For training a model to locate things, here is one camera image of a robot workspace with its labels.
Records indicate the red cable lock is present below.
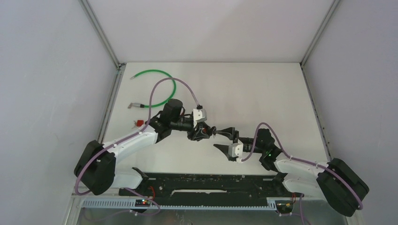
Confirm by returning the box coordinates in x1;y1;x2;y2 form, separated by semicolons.
135;120;145;127

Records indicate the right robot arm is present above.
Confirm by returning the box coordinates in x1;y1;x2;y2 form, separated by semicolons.
212;127;369;217

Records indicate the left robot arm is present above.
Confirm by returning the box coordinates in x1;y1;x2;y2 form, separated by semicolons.
74;99;216;195

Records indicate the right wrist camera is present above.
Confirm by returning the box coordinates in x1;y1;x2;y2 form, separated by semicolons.
228;143;244;163

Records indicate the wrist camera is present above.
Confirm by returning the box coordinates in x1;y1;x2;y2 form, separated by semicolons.
228;143;244;163
192;108;207;127

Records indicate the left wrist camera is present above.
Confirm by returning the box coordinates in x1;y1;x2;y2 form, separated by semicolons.
192;108;207;127

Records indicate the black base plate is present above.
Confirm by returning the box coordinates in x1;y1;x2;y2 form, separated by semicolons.
118;173;300;207

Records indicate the green cable lock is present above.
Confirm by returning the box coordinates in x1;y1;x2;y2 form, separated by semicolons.
127;69;177;110

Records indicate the grey cable duct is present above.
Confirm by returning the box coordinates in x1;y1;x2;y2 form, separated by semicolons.
80;198;279;211

